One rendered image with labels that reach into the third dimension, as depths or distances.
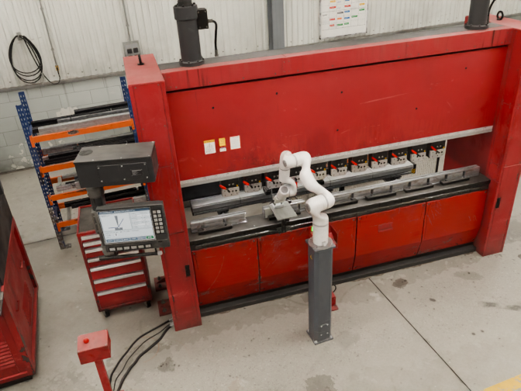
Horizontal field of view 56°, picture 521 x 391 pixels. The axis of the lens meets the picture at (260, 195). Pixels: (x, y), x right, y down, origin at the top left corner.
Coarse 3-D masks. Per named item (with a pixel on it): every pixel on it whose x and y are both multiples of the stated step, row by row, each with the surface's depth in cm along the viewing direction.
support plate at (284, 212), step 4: (284, 204) 438; (288, 204) 438; (272, 208) 434; (280, 208) 433; (284, 208) 432; (288, 208) 432; (276, 212) 428; (280, 212) 427; (284, 212) 427; (288, 212) 426; (292, 212) 426; (276, 216) 421; (280, 216) 421; (284, 216) 420; (288, 216) 420; (292, 216) 420; (296, 216) 421
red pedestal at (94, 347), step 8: (80, 336) 339; (88, 336) 338; (96, 336) 338; (104, 336) 337; (80, 344) 332; (88, 344) 331; (96, 344) 331; (104, 344) 331; (80, 352) 327; (88, 352) 329; (96, 352) 330; (104, 352) 332; (80, 360) 330; (88, 360) 332; (96, 360) 334; (96, 368) 344; (104, 368) 346; (104, 376) 350; (104, 384) 353
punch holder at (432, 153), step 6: (426, 144) 463; (432, 144) 455; (438, 144) 457; (444, 144) 459; (426, 150) 465; (432, 150) 458; (438, 150) 460; (444, 150) 462; (432, 156) 462; (438, 156) 463
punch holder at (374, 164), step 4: (380, 152) 443; (384, 152) 444; (368, 156) 451; (372, 156) 443; (376, 156) 444; (380, 156) 445; (384, 156) 446; (368, 160) 453; (372, 160) 445; (380, 160) 447; (384, 160) 448; (368, 164) 455; (372, 164) 447; (376, 164) 448; (380, 164) 449; (384, 164) 450; (376, 168) 450
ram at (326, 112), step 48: (480, 48) 428; (192, 96) 371; (240, 96) 382; (288, 96) 393; (336, 96) 405; (384, 96) 417; (432, 96) 431; (480, 96) 445; (192, 144) 389; (240, 144) 401; (288, 144) 413; (336, 144) 427; (384, 144) 441
